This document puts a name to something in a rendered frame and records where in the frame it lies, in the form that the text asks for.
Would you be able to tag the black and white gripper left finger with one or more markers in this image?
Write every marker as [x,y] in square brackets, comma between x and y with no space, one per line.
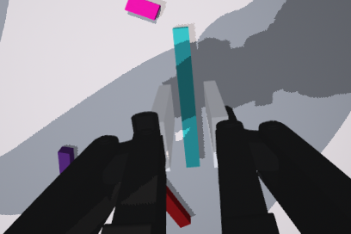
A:
[78,201]

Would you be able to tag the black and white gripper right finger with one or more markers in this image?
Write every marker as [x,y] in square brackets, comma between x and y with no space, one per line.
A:
[313,192]

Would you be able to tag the magenta rectangular block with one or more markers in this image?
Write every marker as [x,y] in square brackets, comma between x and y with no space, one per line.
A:
[143,8]

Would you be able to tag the turquoise rod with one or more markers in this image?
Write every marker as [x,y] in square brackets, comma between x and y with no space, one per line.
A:
[186,94]

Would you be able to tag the purple rod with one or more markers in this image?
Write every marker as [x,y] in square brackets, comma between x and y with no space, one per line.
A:
[65,157]

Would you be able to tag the dark red rod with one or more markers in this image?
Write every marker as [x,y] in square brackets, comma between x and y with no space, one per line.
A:
[177,212]

